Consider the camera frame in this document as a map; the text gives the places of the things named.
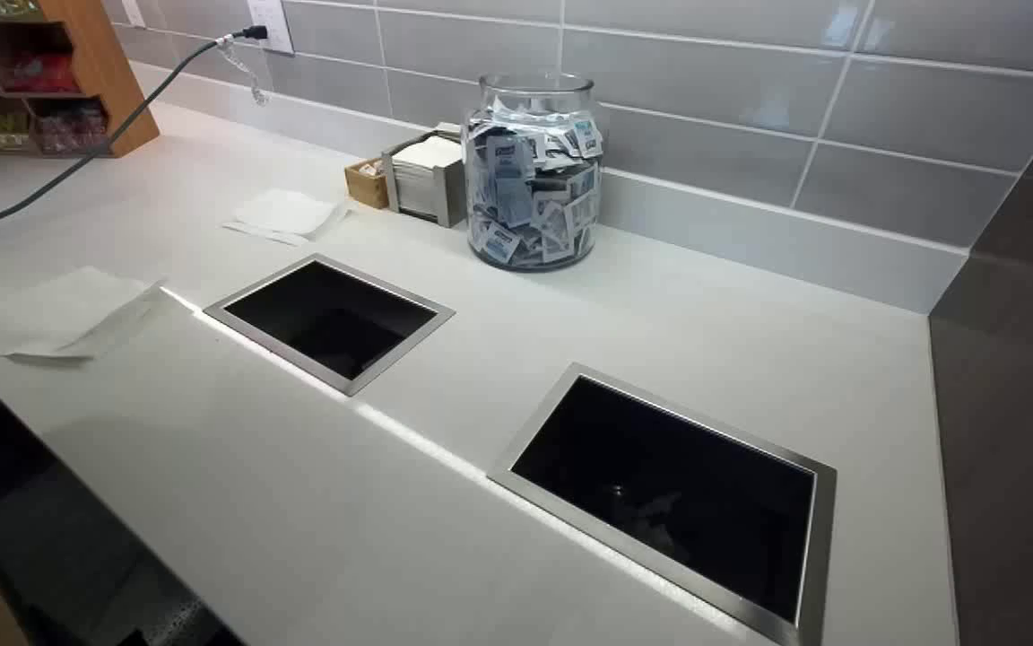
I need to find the red packet box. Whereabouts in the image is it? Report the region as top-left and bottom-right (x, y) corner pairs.
(0, 45), (87, 97)

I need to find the steel napkin dispenser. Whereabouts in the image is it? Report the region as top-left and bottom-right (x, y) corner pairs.
(383, 131), (475, 228)

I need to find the black power cable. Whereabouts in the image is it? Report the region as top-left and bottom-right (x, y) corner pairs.
(0, 20), (274, 245)

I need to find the dark brown cabinet panel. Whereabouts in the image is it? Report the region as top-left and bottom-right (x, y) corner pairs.
(927, 75), (1033, 646)

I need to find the white paper towel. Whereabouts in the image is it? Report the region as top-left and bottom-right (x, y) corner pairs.
(0, 262), (169, 367)
(221, 186), (354, 250)

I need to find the white wall outlet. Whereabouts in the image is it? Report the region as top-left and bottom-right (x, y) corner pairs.
(244, 0), (299, 56)

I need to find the glass jar with packets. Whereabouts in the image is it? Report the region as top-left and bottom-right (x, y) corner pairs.
(463, 68), (605, 275)

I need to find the steel-framed waste bin opening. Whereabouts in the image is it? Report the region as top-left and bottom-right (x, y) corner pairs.
(202, 250), (458, 399)
(489, 364), (839, 646)

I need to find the green packet box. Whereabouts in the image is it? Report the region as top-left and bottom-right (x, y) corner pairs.
(0, 102), (44, 154)

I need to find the wooden shelf rack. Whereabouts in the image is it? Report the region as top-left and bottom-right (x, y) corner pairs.
(0, 0), (160, 161)

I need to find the beige folded napkin stack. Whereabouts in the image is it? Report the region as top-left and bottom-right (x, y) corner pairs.
(423, 118), (475, 147)

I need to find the wooden box with packets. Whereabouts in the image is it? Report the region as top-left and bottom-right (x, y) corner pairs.
(341, 154), (394, 213)

